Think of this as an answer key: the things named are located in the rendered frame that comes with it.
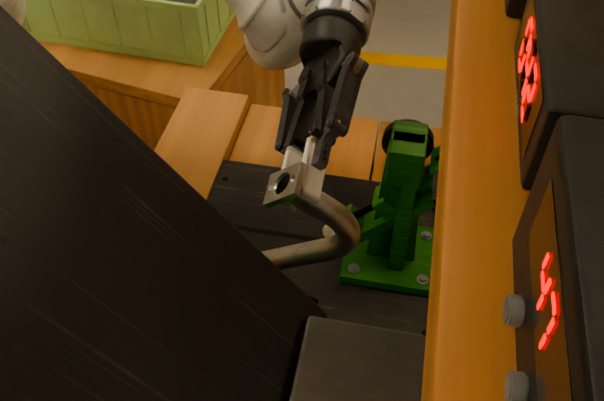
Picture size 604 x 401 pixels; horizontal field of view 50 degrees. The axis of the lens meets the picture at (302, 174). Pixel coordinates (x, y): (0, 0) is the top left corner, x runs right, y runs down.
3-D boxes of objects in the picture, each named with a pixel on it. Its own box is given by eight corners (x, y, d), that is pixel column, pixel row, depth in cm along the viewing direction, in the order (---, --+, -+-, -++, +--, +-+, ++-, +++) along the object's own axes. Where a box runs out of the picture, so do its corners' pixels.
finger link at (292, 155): (290, 145, 74) (286, 147, 75) (276, 199, 71) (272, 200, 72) (309, 156, 76) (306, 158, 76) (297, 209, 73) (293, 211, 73)
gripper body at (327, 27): (289, 32, 83) (274, 90, 79) (334, 3, 77) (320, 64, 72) (332, 63, 87) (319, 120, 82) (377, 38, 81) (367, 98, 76)
